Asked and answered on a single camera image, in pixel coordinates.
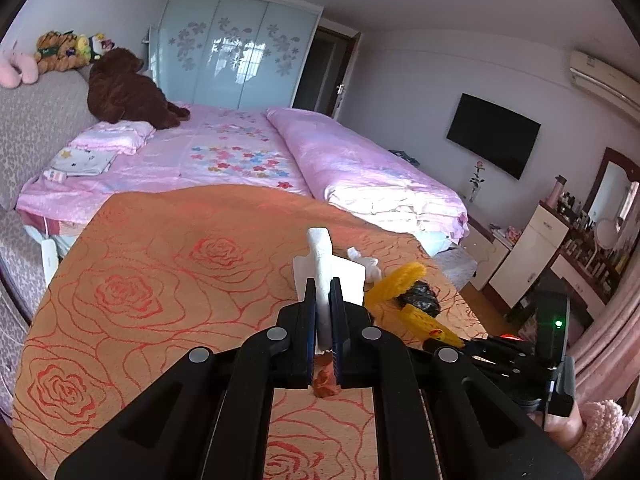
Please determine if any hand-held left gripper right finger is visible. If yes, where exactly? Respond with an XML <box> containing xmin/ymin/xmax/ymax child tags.
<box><xmin>327</xmin><ymin>277</ymin><xmax>586</xmax><ymax>480</ymax></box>

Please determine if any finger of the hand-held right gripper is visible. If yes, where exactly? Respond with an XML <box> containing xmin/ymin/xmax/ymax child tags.
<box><xmin>470</xmin><ymin>357</ymin><xmax>543</xmax><ymax>411</ymax></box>
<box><xmin>424</xmin><ymin>336</ymin><xmax>533</xmax><ymax>361</ymax></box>

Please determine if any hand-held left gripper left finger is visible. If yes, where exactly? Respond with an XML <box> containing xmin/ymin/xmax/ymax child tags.
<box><xmin>54</xmin><ymin>277</ymin><xmax>321</xmax><ymax>480</ymax></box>

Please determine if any pink brown paper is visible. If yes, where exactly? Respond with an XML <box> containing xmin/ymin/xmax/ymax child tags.
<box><xmin>312</xmin><ymin>350</ymin><xmax>341</xmax><ymax>401</ymax></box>

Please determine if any yellow foam net red sticker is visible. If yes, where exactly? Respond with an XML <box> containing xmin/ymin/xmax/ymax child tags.
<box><xmin>400</xmin><ymin>305</ymin><xmax>466</xmax><ymax>348</ymax></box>

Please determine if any yellow foam fruit net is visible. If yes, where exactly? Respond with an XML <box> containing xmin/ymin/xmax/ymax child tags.
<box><xmin>363</xmin><ymin>261</ymin><xmax>428</xmax><ymax>318</ymax></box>

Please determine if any small white sock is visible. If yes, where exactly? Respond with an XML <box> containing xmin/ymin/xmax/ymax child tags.
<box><xmin>346</xmin><ymin>246</ymin><xmax>383</xmax><ymax>283</ymax></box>

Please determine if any black plastic bag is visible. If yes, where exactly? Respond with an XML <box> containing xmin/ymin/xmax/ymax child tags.
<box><xmin>395</xmin><ymin>281</ymin><xmax>441</xmax><ymax>318</ymax></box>

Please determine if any white cloth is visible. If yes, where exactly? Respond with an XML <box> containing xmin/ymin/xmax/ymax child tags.
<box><xmin>42</xmin><ymin>146</ymin><xmax>118</xmax><ymax>181</ymax></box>
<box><xmin>292</xmin><ymin>227</ymin><xmax>366</xmax><ymax>356</ymax></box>

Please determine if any person's right forearm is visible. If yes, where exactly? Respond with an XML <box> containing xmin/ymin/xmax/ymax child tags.
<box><xmin>567</xmin><ymin>399</ymin><xmax>633</xmax><ymax>473</ymax></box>

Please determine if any person's right hand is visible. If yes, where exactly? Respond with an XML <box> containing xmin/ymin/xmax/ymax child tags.
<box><xmin>542</xmin><ymin>402</ymin><xmax>585</xmax><ymax>448</ymax></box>

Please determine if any pink floral curtain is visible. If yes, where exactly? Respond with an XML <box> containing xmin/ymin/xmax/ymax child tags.
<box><xmin>570</xmin><ymin>260</ymin><xmax>640</xmax><ymax>406</ymax></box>

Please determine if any cream brown dressing table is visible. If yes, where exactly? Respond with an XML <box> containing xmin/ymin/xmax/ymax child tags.
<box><xmin>550</xmin><ymin>200</ymin><xmax>631</xmax><ymax>321</ymax></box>

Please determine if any cream low television cabinet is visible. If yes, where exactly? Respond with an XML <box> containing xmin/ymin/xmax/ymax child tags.
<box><xmin>462</xmin><ymin>220</ymin><xmax>513</xmax><ymax>291</ymax></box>

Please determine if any cream tall side cabinet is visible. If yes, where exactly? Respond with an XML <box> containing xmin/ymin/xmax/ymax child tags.
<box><xmin>487</xmin><ymin>201</ymin><xmax>571</xmax><ymax>311</ymax></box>

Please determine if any light blue duvet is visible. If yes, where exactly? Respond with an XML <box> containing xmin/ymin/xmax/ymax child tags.
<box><xmin>415</xmin><ymin>230</ymin><xmax>461</xmax><ymax>256</ymax></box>

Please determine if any round white makeup mirror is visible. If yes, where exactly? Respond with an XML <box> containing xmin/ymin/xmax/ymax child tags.
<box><xmin>592</xmin><ymin>217</ymin><xmax>623</xmax><ymax>256</ymax></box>

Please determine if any orange rose pattern tablecloth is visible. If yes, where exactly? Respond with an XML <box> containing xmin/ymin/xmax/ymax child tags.
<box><xmin>10</xmin><ymin>185</ymin><xmax>488</xmax><ymax>480</ymax></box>

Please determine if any row of cosmetic bottles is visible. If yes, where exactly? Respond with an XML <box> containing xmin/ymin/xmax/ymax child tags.
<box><xmin>557</xmin><ymin>190</ymin><xmax>633</xmax><ymax>291</ymax></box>

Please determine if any pink thermos bottle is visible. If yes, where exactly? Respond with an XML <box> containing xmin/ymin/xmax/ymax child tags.
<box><xmin>546</xmin><ymin>175</ymin><xmax>568</xmax><ymax>211</ymax></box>

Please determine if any pink folded quilt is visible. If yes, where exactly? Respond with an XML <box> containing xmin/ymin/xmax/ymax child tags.
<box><xmin>265</xmin><ymin>107</ymin><xmax>471</xmax><ymax>238</ymax></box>

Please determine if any pink rose stem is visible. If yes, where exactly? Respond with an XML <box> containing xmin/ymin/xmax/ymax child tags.
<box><xmin>467</xmin><ymin>160</ymin><xmax>487</xmax><ymax>196</ymax></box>

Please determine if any brown framed dresser mirror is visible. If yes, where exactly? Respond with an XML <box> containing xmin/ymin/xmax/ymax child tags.
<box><xmin>582</xmin><ymin>147</ymin><xmax>640</xmax><ymax>231</ymax></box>

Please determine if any pink floral bedsheet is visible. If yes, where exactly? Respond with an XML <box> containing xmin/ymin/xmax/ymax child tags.
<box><xmin>15</xmin><ymin>104</ymin><xmax>321</xmax><ymax>211</ymax></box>

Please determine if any brown framed room door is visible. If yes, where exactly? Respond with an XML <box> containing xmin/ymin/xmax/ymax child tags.
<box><xmin>292</xmin><ymin>25</ymin><xmax>362</xmax><ymax>121</ymax></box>

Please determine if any white flat plastic device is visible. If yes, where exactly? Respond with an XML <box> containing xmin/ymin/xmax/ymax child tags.
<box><xmin>40</xmin><ymin>237</ymin><xmax>63</xmax><ymax>286</ymax></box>

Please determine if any pink folded towel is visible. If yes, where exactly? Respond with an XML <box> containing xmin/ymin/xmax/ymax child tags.
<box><xmin>70</xmin><ymin>121</ymin><xmax>156</xmax><ymax>156</ymax></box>

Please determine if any glass door floral wardrobe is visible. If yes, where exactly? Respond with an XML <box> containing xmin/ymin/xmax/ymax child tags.
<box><xmin>150</xmin><ymin>0</ymin><xmax>321</xmax><ymax>121</ymax></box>

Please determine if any large brown teddy bear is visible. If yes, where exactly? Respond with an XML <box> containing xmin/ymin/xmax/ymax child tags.
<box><xmin>87</xmin><ymin>47</ymin><xmax>192</xmax><ymax>131</ymax></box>

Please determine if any white leaning board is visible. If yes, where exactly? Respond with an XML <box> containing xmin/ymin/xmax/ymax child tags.
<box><xmin>142</xmin><ymin>25</ymin><xmax>161</xmax><ymax>78</ymax></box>

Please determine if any grey upholstered bed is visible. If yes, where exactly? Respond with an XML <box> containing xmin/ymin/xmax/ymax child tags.
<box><xmin>0</xmin><ymin>67</ymin><xmax>478</xmax><ymax>411</ymax></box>

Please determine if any colourful small plush toy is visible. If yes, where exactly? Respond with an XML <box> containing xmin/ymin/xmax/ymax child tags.
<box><xmin>75</xmin><ymin>32</ymin><xmax>116</xmax><ymax>63</ymax></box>

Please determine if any tan bear plush toy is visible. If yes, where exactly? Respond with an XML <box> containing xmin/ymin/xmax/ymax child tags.
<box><xmin>34</xmin><ymin>31</ymin><xmax>91</xmax><ymax>75</ymax></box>

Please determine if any pink plush toy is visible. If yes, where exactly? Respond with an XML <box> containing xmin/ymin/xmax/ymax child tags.
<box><xmin>0</xmin><ymin>47</ymin><xmax>40</xmax><ymax>88</ymax></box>

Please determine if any black wall television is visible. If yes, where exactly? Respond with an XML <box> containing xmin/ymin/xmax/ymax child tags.
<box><xmin>446</xmin><ymin>92</ymin><xmax>542</xmax><ymax>181</ymax></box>

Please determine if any white wall air conditioner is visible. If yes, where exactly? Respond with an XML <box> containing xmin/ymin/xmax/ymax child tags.
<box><xmin>567</xmin><ymin>49</ymin><xmax>640</xmax><ymax>121</ymax></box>

